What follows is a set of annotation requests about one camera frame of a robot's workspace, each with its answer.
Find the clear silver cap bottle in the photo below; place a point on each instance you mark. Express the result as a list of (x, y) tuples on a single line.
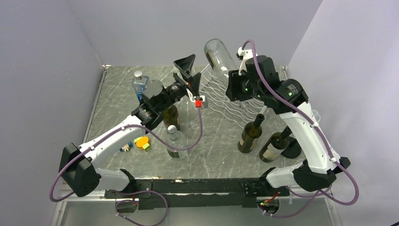
[(176, 139)]

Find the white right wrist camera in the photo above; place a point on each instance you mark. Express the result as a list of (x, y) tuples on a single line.
[(243, 55)]

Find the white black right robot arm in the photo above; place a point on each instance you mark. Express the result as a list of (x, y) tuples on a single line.
[(259, 80)]

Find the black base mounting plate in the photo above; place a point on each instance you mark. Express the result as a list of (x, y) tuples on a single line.
[(156, 193)]

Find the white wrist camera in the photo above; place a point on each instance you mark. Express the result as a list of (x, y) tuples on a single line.
[(198, 101), (243, 55)]

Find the green labelled wine bottle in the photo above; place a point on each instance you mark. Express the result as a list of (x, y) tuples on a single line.
[(275, 145)]

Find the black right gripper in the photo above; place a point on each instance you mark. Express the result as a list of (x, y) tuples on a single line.
[(233, 91)]

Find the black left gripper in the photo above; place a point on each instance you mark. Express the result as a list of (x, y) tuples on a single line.
[(193, 84)]

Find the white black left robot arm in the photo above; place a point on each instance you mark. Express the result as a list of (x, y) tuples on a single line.
[(80, 164)]

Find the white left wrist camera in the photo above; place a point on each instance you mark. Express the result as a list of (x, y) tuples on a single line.
[(198, 101)]

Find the white wire wine rack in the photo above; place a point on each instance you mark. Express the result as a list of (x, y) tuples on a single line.
[(238, 112)]

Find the orange green toy block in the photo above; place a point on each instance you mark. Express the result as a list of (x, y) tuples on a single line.
[(143, 143)]

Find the black microphone stand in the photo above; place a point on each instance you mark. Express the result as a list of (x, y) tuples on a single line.
[(293, 149)]

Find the dark olive wine bottle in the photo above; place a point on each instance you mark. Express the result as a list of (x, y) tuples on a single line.
[(171, 117)]

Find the blue water bottle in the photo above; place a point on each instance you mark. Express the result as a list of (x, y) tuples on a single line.
[(139, 84)]

